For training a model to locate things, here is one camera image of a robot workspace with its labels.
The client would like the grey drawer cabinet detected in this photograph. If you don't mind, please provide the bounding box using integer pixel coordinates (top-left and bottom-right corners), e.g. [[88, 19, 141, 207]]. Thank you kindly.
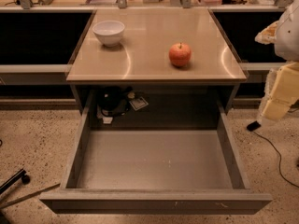
[[66, 7, 247, 108]]

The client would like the black device under cabinet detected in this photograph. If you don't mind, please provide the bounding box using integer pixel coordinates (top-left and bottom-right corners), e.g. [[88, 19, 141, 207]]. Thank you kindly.
[[96, 86, 133, 118]]

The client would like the white ceramic bowl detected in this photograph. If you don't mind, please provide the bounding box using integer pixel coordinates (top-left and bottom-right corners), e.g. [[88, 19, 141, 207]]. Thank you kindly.
[[93, 21, 125, 47]]

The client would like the black power adapter with cable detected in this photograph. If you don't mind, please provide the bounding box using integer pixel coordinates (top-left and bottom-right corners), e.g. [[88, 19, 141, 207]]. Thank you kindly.
[[246, 121, 299, 189]]

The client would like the white paper tag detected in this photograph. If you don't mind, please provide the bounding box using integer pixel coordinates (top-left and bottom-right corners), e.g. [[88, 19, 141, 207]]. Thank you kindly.
[[130, 97, 149, 111]]

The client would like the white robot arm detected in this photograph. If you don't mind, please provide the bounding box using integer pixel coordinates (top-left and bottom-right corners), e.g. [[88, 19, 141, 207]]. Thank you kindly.
[[255, 0, 299, 125]]

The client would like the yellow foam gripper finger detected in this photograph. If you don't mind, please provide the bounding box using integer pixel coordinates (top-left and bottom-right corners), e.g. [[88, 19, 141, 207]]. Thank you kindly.
[[254, 21, 278, 45], [258, 63, 299, 121]]

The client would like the open grey top drawer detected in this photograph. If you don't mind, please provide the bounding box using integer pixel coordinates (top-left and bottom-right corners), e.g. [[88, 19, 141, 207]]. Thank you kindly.
[[40, 93, 272, 215]]

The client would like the black office chair leg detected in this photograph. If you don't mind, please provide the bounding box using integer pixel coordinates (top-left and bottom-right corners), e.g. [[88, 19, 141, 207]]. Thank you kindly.
[[0, 169, 30, 194]]

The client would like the red apple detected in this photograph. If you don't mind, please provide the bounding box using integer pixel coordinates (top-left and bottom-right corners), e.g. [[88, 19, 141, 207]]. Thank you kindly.
[[168, 43, 192, 67]]

